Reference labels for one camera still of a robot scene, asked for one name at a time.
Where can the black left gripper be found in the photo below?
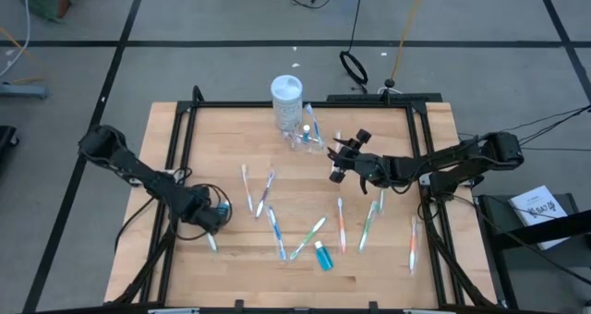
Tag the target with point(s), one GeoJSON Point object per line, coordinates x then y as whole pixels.
{"type": "Point", "coordinates": [198, 205]}

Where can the green toothbrush in clear wrapper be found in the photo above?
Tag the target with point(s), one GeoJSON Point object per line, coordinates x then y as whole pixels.
{"type": "Point", "coordinates": [368, 226]}
{"type": "Point", "coordinates": [212, 243]}
{"type": "Point", "coordinates": [308, 237]}

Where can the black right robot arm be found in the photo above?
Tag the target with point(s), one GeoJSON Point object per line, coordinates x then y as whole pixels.
{"type": "Point", "coordinates": [443, 161]}

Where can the white cylindrical wipes canister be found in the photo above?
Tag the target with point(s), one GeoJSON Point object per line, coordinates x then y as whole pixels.
{"type": "Point", "coordinates": [286, 101]}

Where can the white printed booklet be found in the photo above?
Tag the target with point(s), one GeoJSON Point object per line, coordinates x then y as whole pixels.
{"type": "Point", "coordinates": [538, 208]}

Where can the black side cart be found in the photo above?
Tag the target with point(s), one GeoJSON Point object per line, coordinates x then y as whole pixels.
{"type": "Point", "coordinates": [503, 221]}

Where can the teal mouthwash bottle white cap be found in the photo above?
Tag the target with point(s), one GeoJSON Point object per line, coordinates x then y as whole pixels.
{"type": "Point", "coordinates": [306, 134]}
{"type": "Point", "coordinates": [224, 210]}
{"type": "Point", "coordinates": [323, 257]}

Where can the black aluminium table frame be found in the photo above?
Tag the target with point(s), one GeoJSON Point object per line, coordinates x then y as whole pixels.
{"type": "Point", "coordinates": [231, 104]}

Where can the black power strip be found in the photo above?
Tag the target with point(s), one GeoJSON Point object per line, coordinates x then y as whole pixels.
{"type": "Point", "coordinates": [383, 98]}

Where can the purple toothbrush in clear wrapper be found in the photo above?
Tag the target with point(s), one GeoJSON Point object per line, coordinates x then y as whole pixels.
{"type": "Point", "coordinates": [265, 191]}

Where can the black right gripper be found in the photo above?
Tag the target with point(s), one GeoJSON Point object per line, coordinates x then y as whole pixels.
{"type": "Point", "coordinates": [374, 168]}

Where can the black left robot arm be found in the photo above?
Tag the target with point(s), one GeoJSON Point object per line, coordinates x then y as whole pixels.
{"type": "Point", "coordinates": [138, 173]}

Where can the clear plastic organizer holder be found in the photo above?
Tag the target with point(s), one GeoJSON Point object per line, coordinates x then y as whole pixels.
{"type": "Point", "coordinates": [295, 144]}

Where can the blue toothbrush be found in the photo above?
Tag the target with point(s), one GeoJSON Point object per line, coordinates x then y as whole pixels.
{"type": "Point", "coordinates": [276, 231]}
{"type": "Point", "coordinates": [313, 120]}

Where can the grey metal floor base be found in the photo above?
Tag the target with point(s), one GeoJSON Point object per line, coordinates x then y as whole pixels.
{"type": "Point", "coordinates": [23, 91]}

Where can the white label strip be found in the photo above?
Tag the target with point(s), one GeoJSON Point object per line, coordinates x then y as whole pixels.
{"type": "Point", "coordinates": [173, 311]}

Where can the green and orange bag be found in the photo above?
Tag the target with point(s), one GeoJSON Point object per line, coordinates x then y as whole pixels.
{"type": "Point", "coordinates": [44, 0]}

